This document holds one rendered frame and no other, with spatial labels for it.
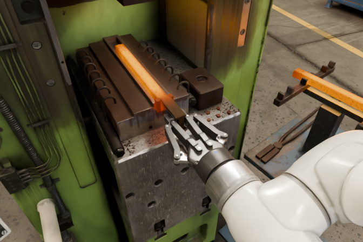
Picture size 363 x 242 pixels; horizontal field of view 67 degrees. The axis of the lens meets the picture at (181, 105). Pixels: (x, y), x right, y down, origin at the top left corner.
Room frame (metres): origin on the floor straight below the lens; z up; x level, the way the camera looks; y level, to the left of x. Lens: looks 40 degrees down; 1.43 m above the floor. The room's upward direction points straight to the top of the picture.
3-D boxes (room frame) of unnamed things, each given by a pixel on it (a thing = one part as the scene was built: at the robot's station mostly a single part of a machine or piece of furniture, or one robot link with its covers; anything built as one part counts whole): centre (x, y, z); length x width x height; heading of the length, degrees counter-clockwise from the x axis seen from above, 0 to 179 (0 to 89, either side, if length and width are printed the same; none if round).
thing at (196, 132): (0.42, -0.04, 1.00); 0.11 x 0.01 x 0.04; 24
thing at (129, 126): (0.71, 0.17, 0.96); 0.42 x 0.20 x 0.09; 29
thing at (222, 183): (0.29, -0.09, 1.00); 0.09 x 0.06 x 0.09; 119
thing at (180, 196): (0.74, 0.13, 0.69); 0.56 x 0.38 x 0.45; 29
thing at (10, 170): (0.45, 0.45, 0.80); 0.06 x 0.03 x 0.14; 119
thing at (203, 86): (0.66, -0.06, 0.95); 0.12 x 0.08 x 0.06; 29
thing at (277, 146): (0.80, -0.50, 0.68); 0.60 x 0.04 x 0.01; 129
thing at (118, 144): (0.60, 0.24, 0.93); 0.40 x 0.03 x 0.03; 29
